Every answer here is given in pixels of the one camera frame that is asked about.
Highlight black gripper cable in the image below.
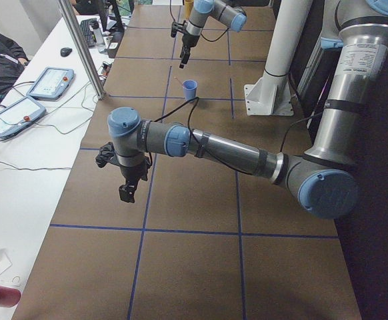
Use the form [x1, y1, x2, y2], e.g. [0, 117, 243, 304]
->
[145, 96, 325, 177]

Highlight blue paper cup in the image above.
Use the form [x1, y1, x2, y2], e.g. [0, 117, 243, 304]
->
[183, 79, 197, 101]

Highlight teach pendant lower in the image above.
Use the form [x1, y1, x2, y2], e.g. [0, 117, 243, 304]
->
[0, 97, 46, 138]

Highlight black box white label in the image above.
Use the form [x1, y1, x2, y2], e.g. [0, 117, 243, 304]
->
[107, 41, 119, 58]

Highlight black computer mouse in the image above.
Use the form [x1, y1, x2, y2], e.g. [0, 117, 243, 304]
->
[60, 47, 72, 57]

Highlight aluminium frame post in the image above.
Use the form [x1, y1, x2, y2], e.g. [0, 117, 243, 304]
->
[57, 0, 105, 100]

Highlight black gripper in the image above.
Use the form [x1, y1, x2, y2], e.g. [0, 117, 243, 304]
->
[119, 157, 149, 203]
[179, 32, 199, 69]

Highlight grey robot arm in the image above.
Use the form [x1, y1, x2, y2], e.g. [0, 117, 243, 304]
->
[171, 0, 247, 69]
[95, 1, 388, 219]

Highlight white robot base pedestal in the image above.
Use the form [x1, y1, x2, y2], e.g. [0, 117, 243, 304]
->
[244, 0, 312, 116]

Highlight teach pendant upper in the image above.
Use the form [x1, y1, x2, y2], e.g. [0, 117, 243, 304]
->
[27, 67, 75, 101]

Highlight clear water bottle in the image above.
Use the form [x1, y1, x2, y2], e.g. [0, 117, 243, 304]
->
[91, 21, 106, 53]

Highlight teach pendant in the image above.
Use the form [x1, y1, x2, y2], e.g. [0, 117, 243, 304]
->
[0, 97, 46, 138]
[27, 67, 75, 101]

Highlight black keyboard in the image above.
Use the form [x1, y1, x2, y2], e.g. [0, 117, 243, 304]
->
[79, 18, 97, 48]

